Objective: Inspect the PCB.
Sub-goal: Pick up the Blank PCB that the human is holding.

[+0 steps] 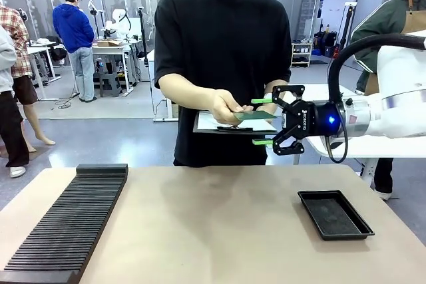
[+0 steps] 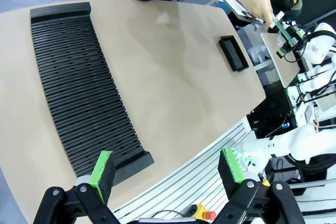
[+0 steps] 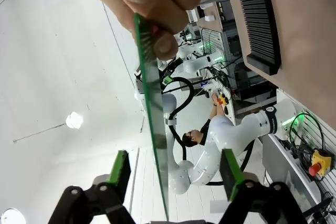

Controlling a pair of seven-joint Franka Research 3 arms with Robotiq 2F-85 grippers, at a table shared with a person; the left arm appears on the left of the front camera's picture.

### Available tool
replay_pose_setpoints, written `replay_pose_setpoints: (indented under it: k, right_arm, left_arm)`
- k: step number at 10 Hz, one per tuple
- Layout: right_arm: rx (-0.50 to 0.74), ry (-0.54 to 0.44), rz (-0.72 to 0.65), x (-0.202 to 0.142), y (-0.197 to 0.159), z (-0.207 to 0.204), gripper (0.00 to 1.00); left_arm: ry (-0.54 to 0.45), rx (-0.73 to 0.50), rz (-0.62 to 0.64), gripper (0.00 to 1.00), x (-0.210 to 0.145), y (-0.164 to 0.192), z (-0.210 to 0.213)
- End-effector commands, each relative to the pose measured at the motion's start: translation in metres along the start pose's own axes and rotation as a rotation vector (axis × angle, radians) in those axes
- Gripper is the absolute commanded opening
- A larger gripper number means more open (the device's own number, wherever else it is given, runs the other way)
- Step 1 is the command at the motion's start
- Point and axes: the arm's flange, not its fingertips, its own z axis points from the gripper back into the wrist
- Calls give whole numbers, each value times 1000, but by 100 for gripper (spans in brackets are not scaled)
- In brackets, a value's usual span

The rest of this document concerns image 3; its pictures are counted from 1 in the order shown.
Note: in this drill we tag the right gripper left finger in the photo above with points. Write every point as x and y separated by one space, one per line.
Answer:
118 171

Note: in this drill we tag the finger of the green-tipped left gripper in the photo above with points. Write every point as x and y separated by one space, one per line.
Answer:
168 80

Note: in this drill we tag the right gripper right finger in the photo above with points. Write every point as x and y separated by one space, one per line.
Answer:
232 171

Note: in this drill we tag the green PCB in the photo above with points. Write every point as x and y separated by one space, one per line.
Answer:
155 108

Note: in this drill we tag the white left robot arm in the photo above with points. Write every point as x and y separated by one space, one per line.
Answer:
223 129

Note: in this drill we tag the black slotted PCB rack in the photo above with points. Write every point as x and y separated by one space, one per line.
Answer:
258 24

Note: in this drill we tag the white robot with green light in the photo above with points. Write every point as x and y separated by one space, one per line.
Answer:
197 64

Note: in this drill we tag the operator with glasses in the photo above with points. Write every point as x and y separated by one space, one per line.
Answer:
203 132

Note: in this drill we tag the yellow emergency stop box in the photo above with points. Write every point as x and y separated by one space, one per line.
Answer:
319 161
222 100

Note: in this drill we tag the round ceiling lamp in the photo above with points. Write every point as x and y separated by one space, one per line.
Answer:
10 216

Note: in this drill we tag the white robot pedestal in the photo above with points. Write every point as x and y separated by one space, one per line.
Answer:
288 106

